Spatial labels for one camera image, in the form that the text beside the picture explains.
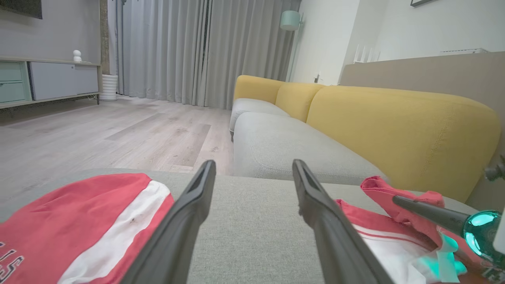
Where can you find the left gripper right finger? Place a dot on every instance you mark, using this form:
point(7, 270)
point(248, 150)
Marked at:
point(335, 244)

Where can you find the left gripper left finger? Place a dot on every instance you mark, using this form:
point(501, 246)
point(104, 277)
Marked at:
point(177, 236)

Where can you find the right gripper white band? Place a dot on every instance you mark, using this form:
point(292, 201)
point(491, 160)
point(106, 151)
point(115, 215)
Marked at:
point(483, 232)

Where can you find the red white basketball jersey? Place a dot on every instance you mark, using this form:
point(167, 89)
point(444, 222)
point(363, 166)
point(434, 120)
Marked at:
point(382, 193)

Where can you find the red shorts with white stripe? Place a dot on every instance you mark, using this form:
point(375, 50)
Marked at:
point(59, 221)

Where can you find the large grey sofa ottoman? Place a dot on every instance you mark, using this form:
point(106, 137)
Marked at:
point(252, 228)

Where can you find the yellow sofa back cushion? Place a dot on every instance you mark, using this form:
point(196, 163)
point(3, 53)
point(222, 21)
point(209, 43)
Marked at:
point(256, 88)
point(402, 134)
point(298, 98)

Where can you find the white ribbed vase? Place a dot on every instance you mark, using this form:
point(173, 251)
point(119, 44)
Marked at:
point(108, 87)

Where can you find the white upright slats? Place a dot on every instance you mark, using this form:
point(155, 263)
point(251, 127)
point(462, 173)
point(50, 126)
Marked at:
point(365, 54)

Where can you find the grey pleated curtain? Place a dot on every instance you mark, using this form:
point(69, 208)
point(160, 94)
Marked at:
point(177, 51)

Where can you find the low tv cabinet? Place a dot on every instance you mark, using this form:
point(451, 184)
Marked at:
point(51, 81)

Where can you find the small white figurine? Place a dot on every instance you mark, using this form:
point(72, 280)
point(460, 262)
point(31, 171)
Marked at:
point(77, 56)

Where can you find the black framed picture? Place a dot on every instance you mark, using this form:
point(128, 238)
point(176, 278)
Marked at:
point(420, 2)

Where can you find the wooden pillar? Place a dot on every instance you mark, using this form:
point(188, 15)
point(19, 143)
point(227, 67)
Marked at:
point(103, 35)

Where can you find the teal shade floor lamp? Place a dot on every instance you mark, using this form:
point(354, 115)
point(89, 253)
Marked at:
point(290, 20)

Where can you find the dark wall television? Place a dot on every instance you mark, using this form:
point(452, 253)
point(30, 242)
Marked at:
point(19, 8)

